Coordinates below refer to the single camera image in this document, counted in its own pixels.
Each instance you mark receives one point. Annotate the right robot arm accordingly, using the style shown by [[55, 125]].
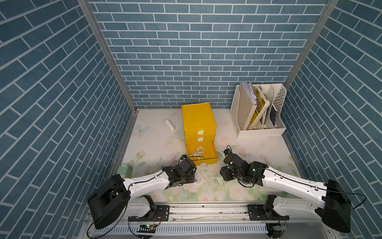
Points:
[[289, 195]]

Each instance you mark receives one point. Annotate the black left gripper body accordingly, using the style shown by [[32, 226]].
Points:
[[189, 178]]

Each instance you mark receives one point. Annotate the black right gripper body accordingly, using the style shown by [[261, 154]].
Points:
[[227, 174]]

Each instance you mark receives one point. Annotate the white perforated file organizer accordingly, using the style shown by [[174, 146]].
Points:
[[272, 125]]

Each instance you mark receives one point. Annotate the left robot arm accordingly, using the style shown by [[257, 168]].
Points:
[[118, 195]]

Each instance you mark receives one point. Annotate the green and cream box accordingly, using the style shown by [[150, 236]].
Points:
[[125, 171]]

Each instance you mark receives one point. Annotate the small white rectangular device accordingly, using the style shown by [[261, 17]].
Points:
[[169, 125]]

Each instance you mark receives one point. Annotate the beige folder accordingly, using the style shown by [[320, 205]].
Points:
[[247, 104]]

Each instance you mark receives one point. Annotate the yellow drawer cabinet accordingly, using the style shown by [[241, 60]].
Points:
[[200, 129]]

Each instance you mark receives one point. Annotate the yellow covered book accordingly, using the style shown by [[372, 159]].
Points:
[[261, 107]]

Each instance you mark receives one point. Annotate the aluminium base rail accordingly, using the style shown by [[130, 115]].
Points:
[[210, 221]]

